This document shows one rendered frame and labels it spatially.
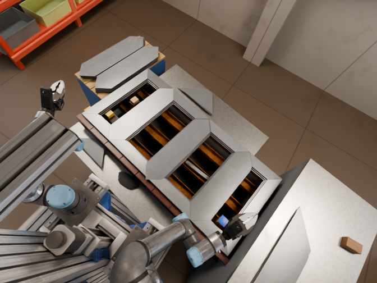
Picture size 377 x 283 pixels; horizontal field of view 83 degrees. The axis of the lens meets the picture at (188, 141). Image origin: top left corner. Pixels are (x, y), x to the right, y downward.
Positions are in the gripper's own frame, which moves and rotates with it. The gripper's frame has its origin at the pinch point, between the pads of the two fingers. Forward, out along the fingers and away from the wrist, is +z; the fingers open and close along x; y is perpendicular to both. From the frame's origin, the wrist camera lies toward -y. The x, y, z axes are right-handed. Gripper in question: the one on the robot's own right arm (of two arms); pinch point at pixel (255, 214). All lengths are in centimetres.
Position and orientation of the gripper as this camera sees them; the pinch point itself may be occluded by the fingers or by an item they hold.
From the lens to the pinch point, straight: 109.1
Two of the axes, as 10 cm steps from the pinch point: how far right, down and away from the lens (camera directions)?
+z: 8.6, -4.1, 3.1
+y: -0.5, 5.2, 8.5
